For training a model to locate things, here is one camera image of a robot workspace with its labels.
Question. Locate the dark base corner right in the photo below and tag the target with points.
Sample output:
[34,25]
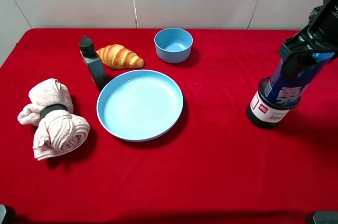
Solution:
[322,217]

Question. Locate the black towel band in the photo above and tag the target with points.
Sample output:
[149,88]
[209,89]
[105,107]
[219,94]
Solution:
[52,108]

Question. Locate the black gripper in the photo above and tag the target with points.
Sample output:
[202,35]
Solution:
[295,69]

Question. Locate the dark grey pump bottle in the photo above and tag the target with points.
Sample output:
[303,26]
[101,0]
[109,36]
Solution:
[93,62]

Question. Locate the croissant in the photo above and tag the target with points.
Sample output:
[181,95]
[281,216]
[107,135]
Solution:
[117,56]

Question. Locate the blue drink can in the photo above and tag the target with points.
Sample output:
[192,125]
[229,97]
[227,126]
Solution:
[276,81]

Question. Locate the rolled pink towel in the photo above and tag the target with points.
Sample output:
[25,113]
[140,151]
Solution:
[60,131]

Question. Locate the small blue bowl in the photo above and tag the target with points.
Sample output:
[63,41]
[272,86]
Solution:
[173,45]

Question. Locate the black mesh pen holder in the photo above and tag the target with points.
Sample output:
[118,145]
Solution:
[267,115]

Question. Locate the dark base corner left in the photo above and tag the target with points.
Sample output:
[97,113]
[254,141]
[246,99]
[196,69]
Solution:
[3,213]

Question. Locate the light blue plate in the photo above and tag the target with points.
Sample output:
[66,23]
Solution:
[139,105]

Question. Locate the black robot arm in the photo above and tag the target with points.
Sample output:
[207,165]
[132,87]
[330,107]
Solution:
[325,19]

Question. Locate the red tablecloth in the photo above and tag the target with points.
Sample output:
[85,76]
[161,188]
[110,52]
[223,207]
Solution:
[213,166]

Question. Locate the dark base corner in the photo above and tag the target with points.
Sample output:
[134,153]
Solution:
[322,217]
[3,213]

